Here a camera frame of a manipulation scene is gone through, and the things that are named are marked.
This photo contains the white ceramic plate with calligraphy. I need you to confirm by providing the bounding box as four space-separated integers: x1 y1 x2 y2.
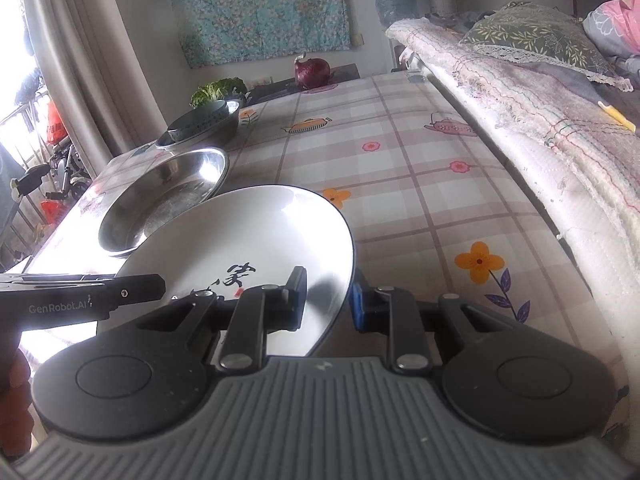
98 185 355 356

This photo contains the steel plate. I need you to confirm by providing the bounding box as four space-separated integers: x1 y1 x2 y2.
98 148 229 257

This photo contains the teal ceramic bowl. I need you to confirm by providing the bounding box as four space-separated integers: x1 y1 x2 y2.
167 100 240 142

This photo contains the steel bowl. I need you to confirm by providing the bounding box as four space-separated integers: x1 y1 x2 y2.
155 100 241 151

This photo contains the plaid floral tablecloth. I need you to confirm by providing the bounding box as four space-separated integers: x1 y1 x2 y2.
29 74 630 428

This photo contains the orange bag on wheelchair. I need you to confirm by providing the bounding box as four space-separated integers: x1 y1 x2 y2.
47 101 67 145

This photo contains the dark low table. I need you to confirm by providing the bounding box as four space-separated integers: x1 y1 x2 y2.
244 63 362 106

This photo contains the green leafy cabbage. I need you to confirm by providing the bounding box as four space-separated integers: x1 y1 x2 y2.
190 78 248 108

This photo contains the red onion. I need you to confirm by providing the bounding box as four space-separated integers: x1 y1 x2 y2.
294 53 332 90

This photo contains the white quilted blanket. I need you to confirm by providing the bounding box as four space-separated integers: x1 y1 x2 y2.
385 16 640 361

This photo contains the beige curtain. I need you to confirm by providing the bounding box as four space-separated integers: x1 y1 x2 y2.
23 0 166 174

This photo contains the green floral pillow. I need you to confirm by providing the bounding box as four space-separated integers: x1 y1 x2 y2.
460 1 634 92

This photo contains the pink grey bedding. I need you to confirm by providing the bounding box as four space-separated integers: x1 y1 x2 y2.
582 0 640 78

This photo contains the teal floral wall cloth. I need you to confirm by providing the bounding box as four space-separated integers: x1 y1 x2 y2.
170 0 352 68

